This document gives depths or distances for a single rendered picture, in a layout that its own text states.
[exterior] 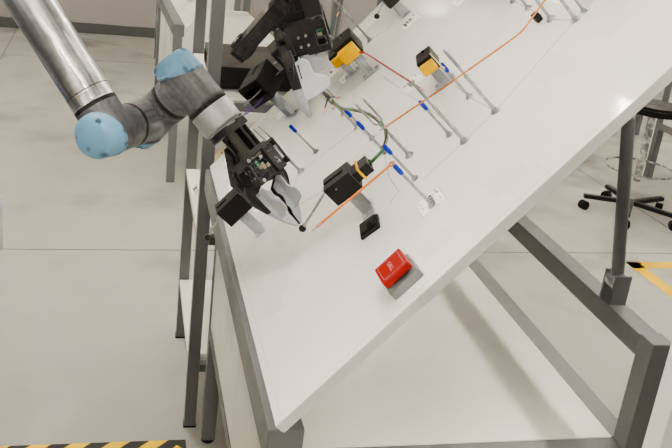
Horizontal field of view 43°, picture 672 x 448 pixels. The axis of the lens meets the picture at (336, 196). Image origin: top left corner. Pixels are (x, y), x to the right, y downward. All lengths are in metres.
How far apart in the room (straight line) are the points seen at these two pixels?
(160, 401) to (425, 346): 1.37
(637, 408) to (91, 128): 0.98
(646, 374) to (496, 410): 0.26
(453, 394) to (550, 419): 0.17
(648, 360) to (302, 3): 0.78
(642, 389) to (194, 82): 0.89
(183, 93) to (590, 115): 0.66
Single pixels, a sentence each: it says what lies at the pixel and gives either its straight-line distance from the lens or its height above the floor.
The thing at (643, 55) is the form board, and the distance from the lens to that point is 1.33.
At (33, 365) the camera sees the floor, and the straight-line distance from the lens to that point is 3.10.
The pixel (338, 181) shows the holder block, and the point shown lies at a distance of 1.45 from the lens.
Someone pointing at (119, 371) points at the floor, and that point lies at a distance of 3.05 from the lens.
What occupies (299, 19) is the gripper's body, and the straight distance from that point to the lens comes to 1.34.
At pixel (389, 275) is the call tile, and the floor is 1.10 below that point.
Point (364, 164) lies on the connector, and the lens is 1.45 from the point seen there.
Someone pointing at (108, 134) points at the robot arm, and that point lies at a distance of 1.39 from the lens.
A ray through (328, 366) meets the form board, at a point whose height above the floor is 0.96.
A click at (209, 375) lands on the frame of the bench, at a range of 2.58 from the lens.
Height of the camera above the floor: 1.61
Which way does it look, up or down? 20 degrees down
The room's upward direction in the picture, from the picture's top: 7 degrees clockwise
